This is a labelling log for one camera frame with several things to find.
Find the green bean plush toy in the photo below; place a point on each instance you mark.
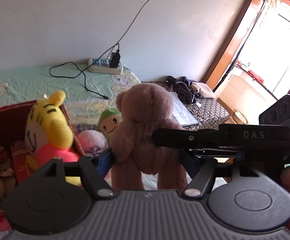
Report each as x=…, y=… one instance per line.
x=109, y=121

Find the dark patterned cloth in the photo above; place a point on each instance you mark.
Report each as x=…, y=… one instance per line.
x=209, y=113

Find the wooden door frame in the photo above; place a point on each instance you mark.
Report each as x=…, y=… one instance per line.
x=238, y=31

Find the white power strip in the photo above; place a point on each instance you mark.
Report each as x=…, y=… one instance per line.
x=102, y=66

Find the metal bowl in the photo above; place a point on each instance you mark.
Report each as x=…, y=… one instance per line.
x=239, y=117

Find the red gift bag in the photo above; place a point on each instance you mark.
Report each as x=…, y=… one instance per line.
x=23, y=163

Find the black charger adapter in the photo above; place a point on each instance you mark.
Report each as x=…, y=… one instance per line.
x=115, y=59

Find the beige folded cloth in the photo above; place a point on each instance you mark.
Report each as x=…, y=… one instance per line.
x=202, y=90

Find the pink fluffy plush toy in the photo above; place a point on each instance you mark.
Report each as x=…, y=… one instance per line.
x=92, y=142

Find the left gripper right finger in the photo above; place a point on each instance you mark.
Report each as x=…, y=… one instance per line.
x=202, y=172

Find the green yellow cartoon bedsheet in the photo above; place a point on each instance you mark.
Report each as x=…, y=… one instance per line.
x=85, y=96

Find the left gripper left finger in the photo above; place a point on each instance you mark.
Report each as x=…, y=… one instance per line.
x=92, y=172

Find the red cardboard box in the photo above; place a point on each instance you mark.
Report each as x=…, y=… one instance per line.
x=13, y=119

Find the yellow tiger plush red shirt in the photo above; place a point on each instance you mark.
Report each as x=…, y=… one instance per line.
x=47, y=132

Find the pink-brown teddy bear plush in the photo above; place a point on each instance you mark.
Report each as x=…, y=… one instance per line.
x=144, y=108

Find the white paper booklet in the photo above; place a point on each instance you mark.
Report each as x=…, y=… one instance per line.
x=180, y=113

